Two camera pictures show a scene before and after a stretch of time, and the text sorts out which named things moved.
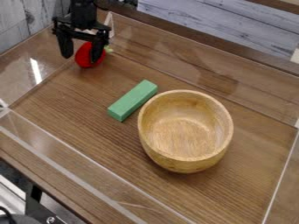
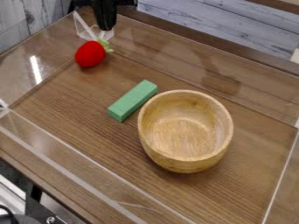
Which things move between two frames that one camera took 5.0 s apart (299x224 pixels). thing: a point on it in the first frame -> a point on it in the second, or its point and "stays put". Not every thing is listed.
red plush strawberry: [83, 55] stays put
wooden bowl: [185, 126] stays put
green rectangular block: [132, 100] stays put
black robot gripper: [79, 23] -> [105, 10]
